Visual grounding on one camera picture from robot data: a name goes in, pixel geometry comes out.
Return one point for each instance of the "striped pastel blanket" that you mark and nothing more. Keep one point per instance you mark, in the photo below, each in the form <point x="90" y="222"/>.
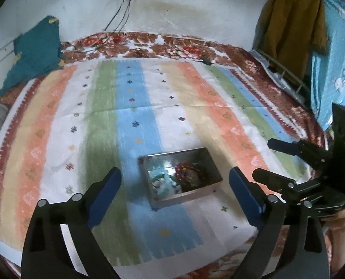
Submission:
<point x="175" y="98"/>

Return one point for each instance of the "mustard hanging garment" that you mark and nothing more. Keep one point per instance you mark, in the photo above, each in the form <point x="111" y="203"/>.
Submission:
<point x="291" y="29"/>

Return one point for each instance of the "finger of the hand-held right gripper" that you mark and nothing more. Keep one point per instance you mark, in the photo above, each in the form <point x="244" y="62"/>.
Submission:
<point x="306" y="149"/>
<point x="272" y="180"/>

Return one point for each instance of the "metal bed rail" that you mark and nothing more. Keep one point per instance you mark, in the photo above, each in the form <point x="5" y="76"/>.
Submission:
<point x="288" y="74"/>

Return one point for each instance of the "person's right forearm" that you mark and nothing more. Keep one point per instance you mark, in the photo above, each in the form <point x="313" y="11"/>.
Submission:
<point x="342" y="238"/>

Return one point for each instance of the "metal tin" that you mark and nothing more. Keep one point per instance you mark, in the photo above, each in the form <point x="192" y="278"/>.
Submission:
<point x="187" y="197"/>

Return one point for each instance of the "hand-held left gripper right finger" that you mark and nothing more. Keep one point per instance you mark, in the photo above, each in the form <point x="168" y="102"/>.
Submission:
<point x="245" y="194"/>

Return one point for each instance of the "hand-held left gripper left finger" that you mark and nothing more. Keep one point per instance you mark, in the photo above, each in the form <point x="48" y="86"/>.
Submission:
<point x="107" y="191"/>

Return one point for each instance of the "teal cloth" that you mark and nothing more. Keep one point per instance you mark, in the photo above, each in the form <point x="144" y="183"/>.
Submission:
<point x="36" y="52"/>

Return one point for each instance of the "green bangle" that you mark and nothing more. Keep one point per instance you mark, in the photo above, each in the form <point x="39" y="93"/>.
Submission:
<point x="155" y="176"/>

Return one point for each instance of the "small black device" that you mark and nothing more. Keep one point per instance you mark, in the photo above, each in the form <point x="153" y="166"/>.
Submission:
<point x="207" y="61"/>

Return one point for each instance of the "light blue printed cloth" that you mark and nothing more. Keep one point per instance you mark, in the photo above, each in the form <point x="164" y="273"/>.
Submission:
<point x="332" y="64"/>

